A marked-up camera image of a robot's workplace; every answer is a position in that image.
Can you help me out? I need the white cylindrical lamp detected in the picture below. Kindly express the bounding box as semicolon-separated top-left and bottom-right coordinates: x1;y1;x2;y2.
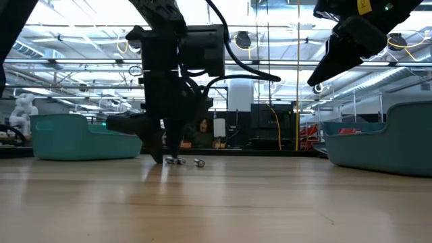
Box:
213;117;226;138

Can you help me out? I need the black metal table frame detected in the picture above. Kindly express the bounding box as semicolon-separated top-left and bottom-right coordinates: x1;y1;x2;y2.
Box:
0;146;325;158

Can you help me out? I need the yellow curved hose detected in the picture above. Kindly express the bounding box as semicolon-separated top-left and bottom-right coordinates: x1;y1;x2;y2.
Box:
265;103;283;151

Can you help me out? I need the yellow gripper tag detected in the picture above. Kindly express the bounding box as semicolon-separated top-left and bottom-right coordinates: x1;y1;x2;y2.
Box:
356;0;373;16

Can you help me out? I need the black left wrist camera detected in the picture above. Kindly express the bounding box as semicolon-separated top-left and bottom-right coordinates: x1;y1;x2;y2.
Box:
178;25;225;77

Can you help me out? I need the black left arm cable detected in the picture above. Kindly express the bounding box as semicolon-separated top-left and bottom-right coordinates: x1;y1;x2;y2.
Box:
201;0;281;102

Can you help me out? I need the blue plastic bin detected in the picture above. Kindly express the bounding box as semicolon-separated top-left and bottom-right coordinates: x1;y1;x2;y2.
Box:
322;101;432;178

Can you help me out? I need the black ceiling cable reel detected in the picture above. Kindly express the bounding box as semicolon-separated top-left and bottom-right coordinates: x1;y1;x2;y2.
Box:
387;32;408;52
234;30;252;51

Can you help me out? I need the black equipment cabinet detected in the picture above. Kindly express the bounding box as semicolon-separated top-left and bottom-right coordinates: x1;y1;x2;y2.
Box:
249;103;296;151

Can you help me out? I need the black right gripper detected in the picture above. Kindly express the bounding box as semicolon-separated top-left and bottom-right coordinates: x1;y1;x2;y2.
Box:
306;0;425;87

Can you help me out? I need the green plastic bin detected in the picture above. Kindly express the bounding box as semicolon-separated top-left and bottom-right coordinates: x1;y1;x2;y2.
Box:
29;113;143;161

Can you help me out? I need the red equipment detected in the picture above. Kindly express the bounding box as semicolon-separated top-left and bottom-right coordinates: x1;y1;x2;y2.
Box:
299;124;321;151

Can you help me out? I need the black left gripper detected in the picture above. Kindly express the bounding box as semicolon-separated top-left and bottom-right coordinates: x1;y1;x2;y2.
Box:
106;25;215;165

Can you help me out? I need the person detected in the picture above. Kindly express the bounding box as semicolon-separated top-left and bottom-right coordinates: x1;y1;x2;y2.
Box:
192;117;217;149

